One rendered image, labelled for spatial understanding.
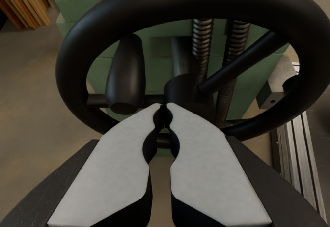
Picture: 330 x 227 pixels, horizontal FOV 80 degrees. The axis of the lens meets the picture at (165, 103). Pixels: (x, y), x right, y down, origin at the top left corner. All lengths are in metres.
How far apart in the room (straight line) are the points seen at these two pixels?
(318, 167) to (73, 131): 1.16
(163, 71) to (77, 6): 0.21
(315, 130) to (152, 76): 0.79
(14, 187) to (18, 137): 0.27
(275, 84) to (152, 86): 0.30
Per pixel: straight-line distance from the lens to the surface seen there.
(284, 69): 0.60
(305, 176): 0.95
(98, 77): 0.50
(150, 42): 0.40
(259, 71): 0.52
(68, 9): 0.39
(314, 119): 1.10
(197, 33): 0.24
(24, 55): 1.80
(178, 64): 0.26
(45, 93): 1.47
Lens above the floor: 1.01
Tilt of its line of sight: 58 degrees down
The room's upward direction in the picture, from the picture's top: 3 degrees counter-clockwise
